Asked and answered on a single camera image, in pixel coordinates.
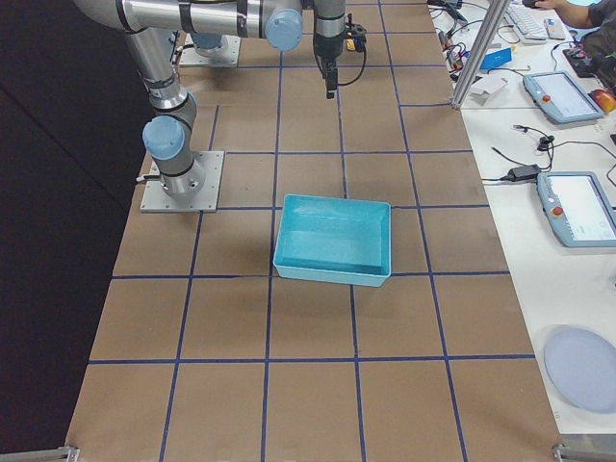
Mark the aluminium frame post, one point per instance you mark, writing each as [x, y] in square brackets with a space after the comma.
[483, 39]

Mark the white keyboard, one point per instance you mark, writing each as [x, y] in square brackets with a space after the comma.
[526, 27]

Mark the white folded cardboard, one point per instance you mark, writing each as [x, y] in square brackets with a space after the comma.
[485, 88]

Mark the teach pendant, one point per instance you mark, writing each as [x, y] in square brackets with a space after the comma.
[577, 208]
[561, 98]

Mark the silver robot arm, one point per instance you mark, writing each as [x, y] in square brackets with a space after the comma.
[167, 137]
[332, 24]

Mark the upper teach pendant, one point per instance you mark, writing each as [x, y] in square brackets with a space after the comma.
[561, 98]

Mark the person forearm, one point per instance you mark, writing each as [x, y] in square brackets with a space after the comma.
[573, 15]

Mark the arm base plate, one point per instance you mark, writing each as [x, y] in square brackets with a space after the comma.
[194, 191]
[226, 55]

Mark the blue small box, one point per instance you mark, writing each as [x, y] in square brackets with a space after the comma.
[496, 58]

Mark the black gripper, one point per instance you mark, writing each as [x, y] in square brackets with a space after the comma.
[325, 49]

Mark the light blue plastic bin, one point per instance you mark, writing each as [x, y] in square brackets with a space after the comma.
[334, 240]

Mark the pale blue round plate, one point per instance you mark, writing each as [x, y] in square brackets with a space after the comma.
[581, 366]

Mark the lower teach pendant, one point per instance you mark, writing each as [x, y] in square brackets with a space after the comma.
[577, 208]

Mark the black power adapter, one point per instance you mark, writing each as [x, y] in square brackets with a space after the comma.
[522, 174]

